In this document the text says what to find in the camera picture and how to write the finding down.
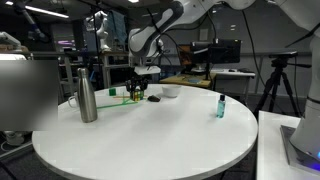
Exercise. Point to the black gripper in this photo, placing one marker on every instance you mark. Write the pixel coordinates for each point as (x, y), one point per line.
(137, 82)

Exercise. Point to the multicoloured Rubik's cube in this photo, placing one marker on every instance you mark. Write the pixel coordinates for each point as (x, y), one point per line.
(137, 95)

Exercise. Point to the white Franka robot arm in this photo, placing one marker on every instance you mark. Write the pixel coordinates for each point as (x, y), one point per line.
(310, 126)

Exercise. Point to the small black object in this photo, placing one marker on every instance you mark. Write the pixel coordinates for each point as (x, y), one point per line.
(154, 98)

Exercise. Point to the small green block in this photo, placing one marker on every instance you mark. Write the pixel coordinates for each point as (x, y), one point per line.
(112, 92)

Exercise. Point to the white bowl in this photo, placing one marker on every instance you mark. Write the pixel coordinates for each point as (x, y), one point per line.
(171, 91)

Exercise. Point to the wooden top table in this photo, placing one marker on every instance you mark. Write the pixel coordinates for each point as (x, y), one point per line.
(186, 80)

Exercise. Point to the stainless steel water bottle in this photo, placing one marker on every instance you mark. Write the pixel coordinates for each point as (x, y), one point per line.
(87, 96)

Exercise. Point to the blue hanging cloth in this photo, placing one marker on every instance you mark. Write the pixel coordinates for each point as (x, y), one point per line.
(118, 28)

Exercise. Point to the white mug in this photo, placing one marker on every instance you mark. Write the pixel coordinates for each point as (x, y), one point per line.
(74, 101)

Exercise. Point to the teal bottle with dark cap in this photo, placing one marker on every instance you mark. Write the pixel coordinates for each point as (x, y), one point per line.
(221, 108)

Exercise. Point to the wide black monitor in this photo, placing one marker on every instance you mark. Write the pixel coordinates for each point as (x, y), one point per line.
(220, 51)

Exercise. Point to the white desk with monitor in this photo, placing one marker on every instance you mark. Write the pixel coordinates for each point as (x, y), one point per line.
(233, 74)

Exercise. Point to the white metal shelf frame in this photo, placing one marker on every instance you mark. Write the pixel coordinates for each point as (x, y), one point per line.
(110, 63)

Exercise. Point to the black tripod with camera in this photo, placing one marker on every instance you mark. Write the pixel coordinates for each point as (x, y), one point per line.
(278, 80)

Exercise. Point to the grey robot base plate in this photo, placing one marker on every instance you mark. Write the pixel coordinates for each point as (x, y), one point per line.
(295, 156)

